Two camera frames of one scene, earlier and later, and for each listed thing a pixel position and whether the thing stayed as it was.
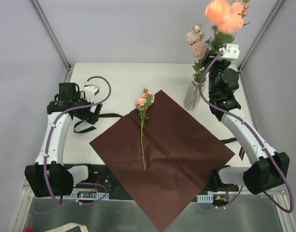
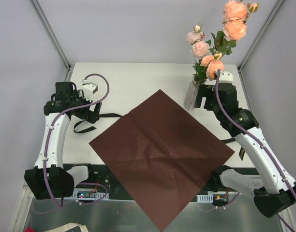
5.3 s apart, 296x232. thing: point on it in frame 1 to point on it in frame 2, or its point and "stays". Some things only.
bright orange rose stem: x=215 y=10 to x=235 y=9
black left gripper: x=95 y=114 stays
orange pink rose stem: x=233 y=21 to x=233 y=29
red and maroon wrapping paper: x=181 y=156 stays
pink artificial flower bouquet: x=142 y=103 to x=207 y=60
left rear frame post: x=69 y=67 stays
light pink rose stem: x=199 y=48 stays
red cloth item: x=29 y=229 stays
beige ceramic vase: x=193 y=94 stays
